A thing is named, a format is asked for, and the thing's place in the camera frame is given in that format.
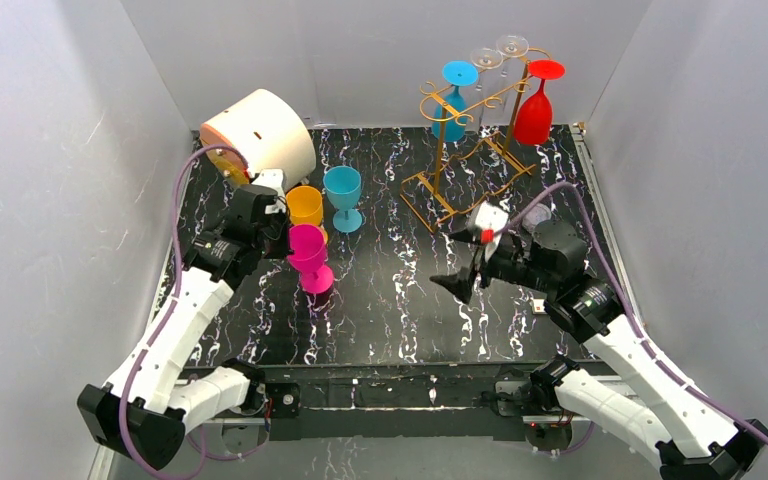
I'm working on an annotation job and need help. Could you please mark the clear wine glass front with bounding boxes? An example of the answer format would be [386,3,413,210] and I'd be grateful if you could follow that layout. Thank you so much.
[470,47,503,132]

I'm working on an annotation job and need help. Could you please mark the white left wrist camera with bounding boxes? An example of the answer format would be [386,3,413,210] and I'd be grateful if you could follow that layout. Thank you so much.
[251,169,288,214]

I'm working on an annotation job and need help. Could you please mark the teal wine glass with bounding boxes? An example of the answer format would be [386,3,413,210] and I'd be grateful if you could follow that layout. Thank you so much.
[323,166,363,234]

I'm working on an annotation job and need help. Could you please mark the orange wine glass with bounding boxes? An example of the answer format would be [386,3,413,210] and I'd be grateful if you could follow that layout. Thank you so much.
[286,185,329,242]

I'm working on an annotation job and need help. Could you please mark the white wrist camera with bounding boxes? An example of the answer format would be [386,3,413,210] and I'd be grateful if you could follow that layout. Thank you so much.
[467,202,509,245]
[251,169,288,214]

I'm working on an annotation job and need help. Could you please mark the round beige box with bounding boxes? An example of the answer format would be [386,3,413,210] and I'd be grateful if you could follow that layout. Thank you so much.
[198,89,316,190]

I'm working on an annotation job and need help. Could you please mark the gold wine glass rack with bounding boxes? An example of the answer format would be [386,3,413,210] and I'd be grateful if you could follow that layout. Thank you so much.
[399,45,556,233]

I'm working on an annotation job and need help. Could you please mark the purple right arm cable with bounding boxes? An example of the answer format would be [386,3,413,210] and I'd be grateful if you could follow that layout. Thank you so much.
[503,180,768,480]

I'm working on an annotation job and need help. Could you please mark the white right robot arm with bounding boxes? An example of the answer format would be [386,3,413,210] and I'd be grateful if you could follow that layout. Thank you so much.
[431,220,766,479]

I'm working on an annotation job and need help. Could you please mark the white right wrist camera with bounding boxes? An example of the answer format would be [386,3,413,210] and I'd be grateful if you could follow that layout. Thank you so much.
[467,202,509,245]

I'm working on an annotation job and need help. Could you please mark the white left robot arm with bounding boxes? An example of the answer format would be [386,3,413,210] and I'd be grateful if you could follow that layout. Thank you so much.
[77,185,290,478]

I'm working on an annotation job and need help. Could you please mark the clear wine glass rear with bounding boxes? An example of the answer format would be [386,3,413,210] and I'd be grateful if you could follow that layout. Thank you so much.
[495,35,530,61]

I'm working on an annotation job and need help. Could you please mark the magenta wine glass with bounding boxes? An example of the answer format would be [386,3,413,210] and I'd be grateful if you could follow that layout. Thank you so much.
[287,224,334,295]

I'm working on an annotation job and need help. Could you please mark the small grey glitter jar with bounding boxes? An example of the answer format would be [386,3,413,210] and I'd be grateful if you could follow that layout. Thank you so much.
[521,203,552,234]

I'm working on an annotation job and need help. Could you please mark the clear wine glass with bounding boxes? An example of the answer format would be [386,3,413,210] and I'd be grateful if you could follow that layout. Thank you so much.
[470,47,503,132]
[495,35,530,61]

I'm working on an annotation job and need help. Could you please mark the red wine glass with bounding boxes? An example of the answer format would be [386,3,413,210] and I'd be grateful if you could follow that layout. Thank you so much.
[513,59,565,145]

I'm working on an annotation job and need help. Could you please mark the blue wine glass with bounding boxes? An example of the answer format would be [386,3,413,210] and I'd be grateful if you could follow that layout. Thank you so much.
[432,60,479,142]

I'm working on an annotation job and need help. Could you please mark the small white red box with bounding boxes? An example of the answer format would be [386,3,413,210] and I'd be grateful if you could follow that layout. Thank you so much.
[530,298,548,315]

